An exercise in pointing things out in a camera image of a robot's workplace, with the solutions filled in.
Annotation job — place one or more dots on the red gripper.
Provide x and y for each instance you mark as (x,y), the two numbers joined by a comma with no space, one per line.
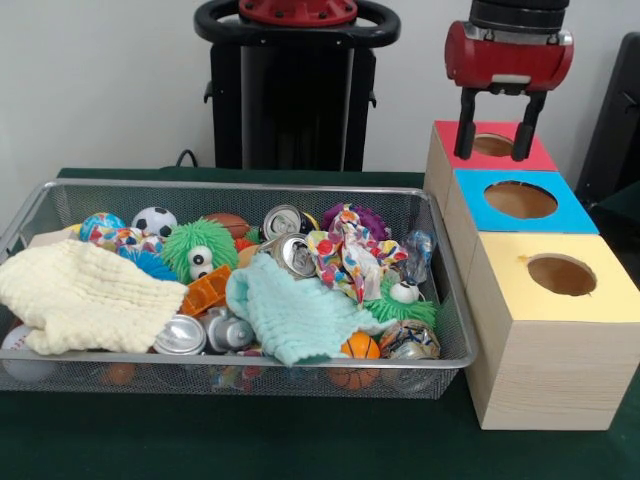
(510,60)

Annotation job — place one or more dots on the clear plastic packet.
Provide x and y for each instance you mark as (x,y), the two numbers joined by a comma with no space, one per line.
(417,255)

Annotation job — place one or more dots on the wooden box with three holes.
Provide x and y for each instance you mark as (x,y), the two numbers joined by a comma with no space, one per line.
(550,360)

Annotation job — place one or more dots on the black upright panel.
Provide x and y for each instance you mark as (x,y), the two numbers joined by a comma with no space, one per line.
(615,125)

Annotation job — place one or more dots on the dark green side cloth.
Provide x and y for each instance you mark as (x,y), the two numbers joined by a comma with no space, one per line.
(625,197)

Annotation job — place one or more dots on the small green puffer toy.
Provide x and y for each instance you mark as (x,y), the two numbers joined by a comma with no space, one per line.
(385,311)

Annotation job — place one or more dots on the silver drink can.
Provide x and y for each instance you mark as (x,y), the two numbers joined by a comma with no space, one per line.
(295,255)

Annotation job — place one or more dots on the small orange basketball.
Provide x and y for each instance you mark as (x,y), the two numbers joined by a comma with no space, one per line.
(360,346)

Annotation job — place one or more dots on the mint green knitted cloth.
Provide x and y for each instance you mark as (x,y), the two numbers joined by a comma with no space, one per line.
(290,310)

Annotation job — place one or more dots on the large green puffer toy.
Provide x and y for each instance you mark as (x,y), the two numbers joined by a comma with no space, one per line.
(200,240)

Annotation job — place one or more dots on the orange plastic toy crate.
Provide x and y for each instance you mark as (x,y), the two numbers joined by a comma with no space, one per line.
(205,292)

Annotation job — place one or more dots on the black and white soccer ball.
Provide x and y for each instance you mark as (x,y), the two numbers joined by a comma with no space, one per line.
(155,220)

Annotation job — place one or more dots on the dark green table cloth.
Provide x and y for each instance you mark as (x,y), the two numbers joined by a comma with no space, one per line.
(250,440)

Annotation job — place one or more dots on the globe print ball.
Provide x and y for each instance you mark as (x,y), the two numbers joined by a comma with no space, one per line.
(100,225)

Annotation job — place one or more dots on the cream knitted cloth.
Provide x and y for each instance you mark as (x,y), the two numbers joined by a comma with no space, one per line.
(85,295)

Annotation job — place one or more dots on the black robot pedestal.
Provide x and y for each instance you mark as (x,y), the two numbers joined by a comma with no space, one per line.
(295,100)

